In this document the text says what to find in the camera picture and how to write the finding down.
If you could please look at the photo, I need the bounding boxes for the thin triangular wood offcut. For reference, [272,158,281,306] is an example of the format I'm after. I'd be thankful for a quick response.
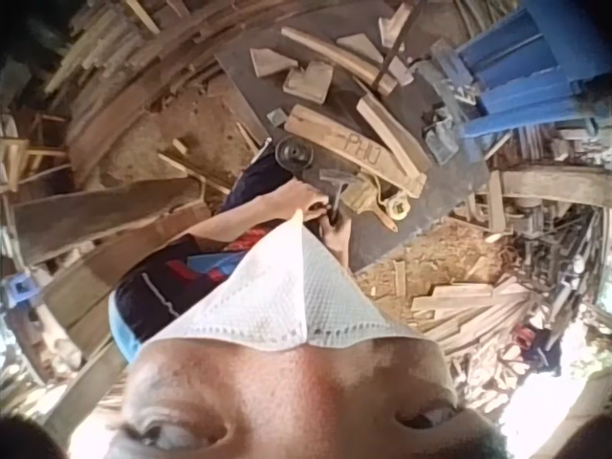
[336,33,384,64]

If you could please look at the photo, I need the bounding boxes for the band saw blade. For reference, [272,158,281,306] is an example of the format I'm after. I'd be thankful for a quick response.
[371,0,422,93]

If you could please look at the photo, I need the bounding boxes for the wooden handled brush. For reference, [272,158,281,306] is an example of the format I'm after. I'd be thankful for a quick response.
[375,208,399,234]

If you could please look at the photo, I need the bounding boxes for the wooden stool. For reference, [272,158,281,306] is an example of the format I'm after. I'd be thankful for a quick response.
[0,113,71,193]

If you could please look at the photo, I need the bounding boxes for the yellow tape measure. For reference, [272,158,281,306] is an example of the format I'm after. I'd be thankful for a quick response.
[384,194,413,222]

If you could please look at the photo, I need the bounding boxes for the heap of machine parts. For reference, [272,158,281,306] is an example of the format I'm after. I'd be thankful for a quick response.
[470,164,612,307]

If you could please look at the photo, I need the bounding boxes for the notched square wood block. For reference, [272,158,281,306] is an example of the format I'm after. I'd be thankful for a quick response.
[281,60,335,104]

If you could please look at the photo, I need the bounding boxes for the grey metal hammer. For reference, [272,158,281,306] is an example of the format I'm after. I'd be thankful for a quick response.
[317,168,358,225]

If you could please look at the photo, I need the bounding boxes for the long curved wood piece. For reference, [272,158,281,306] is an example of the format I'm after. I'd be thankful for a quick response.
[280,25,399,96]

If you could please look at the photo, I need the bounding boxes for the plain wood plank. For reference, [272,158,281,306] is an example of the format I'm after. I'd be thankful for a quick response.
[355,92,433,179]

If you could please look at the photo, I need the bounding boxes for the black round pulley wheel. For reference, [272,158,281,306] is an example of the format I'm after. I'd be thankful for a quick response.
[273,135,316,169]

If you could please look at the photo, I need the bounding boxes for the heap of long wood planks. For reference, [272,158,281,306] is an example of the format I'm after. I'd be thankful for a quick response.
[42,0,269,192]

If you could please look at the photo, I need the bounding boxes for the person's left hand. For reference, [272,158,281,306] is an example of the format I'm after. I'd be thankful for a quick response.
[267,181,334,224]

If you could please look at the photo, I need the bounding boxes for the small pale wood offcut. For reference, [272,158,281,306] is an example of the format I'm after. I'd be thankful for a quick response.
[387,55,413,88]

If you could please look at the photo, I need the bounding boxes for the blue plastic stool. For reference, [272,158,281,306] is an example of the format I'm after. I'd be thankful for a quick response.
[3,271,40,308]

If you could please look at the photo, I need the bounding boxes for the blue band saw machine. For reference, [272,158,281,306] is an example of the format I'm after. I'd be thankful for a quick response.
[429,3,601,141]

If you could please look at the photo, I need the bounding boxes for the angled wood offcut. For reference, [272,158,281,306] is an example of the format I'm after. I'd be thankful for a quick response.
[377,3,413,50]

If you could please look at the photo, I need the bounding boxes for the yellowish cloth gloves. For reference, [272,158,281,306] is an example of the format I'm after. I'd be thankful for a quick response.
[341,174,386,212]

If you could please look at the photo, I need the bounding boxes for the long wood plank with writing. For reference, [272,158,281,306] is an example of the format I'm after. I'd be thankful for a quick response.
[283,103,428,198]

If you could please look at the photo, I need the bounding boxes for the person's right hand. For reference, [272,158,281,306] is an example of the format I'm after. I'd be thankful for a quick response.
[318,216,354,267]

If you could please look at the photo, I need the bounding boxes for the large dark wood board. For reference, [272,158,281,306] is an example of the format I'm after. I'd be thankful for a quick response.
[12,177,205,268]

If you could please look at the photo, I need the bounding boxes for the person's legs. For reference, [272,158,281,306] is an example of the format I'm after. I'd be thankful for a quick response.
[223,151,307,212]

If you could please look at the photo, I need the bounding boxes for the heap of wood offcuts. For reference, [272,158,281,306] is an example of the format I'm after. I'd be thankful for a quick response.
[391,260,546,412]

